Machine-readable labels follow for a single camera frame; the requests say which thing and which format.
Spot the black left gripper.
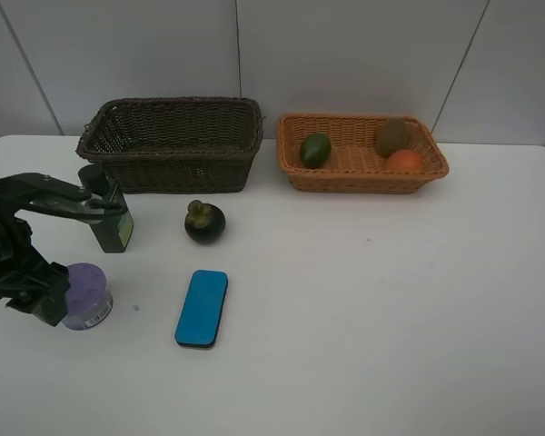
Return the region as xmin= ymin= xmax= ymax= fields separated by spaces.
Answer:
xmin=0 ymin=174 xmax=124 ymax=327

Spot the dark green square bottle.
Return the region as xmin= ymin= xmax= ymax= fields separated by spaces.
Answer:
xmin=78 ymin=164 xmax=134 ymax=253

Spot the green lime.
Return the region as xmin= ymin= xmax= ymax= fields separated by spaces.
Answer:
xmin=299 ymin=133 xmax=332 ymax=169

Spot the brown kiwi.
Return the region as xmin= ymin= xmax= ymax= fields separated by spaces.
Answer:
xmin=375 ymin=117 xmax=409 ymax=158

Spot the orange peach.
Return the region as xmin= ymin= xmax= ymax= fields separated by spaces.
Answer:
xmin=386 ymin=149 xmax=424 ymax=173

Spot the purple-lidded round jar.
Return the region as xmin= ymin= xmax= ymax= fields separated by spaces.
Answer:
xmin=62 ymin=263 xmax=114 ymax=331

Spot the dark brown wicker basket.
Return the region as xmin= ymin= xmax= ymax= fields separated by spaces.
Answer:
xmin=76 ymin=97 xmax=263 ymax=194

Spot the dark purple mangosteen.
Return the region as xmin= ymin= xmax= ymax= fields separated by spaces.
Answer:
xmin=184 ymin=200 xmax=226 ymax=244

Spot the blue whiteboard eraser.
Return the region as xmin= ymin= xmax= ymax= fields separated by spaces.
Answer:
xmin=174 ymin=270 xmax=229 ymax=349

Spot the orange wicker basket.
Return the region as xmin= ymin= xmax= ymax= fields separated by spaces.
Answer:
xmin=276 ymin=114 xmax=450 ymax=194

